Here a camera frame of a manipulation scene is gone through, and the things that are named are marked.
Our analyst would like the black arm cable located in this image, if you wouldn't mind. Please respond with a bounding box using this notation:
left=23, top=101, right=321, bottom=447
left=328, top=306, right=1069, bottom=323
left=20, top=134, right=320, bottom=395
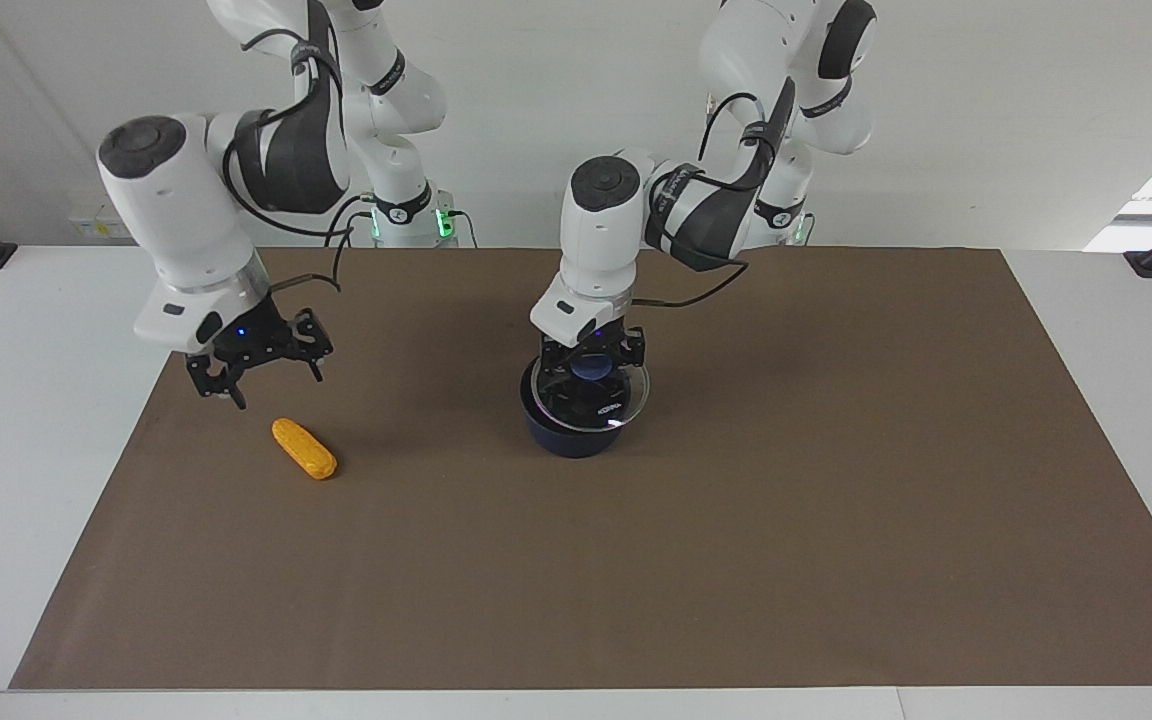
left=224, top=30, right=377, bottom=296
left=631, top=92, right=799, bottom=307

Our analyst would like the white wall socket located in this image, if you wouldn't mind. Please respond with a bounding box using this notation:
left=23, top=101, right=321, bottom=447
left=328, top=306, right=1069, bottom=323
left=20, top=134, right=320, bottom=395
left=69, top=206, right=133, bottom=242

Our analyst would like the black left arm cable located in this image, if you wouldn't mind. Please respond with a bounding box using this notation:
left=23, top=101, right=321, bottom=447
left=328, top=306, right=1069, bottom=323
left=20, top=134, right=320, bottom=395
left=631, top=92, right=799, bottom=307

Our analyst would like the glass lid blue knob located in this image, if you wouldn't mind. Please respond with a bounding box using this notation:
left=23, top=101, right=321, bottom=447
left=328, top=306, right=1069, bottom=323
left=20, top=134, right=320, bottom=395
left=530, top=352, right=654, bottom=433

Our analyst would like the brown table mat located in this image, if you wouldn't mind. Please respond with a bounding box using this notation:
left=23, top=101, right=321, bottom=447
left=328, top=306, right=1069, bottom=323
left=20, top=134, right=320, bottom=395
left=9, top=247, right=1152, bottom=691

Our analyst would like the orange toy corn cob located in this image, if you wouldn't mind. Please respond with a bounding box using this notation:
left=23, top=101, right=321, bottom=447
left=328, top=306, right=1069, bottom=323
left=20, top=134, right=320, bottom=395
left=271, top=417, right=338, bottom=482

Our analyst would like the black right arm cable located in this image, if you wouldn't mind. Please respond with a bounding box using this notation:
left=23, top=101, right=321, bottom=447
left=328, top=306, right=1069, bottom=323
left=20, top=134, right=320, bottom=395
left=224, top=30, right=377, bottom=296

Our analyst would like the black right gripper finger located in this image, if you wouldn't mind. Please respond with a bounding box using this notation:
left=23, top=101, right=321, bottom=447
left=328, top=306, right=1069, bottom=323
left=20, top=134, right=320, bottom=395
left=188, top=357, right=247, bottom=411
left=298, top=310, right=334, bottom=384

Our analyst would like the black pot blue handle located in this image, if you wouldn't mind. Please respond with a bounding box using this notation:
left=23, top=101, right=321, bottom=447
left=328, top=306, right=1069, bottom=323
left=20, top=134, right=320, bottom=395
left=521, top=362, right=639, bottom=460

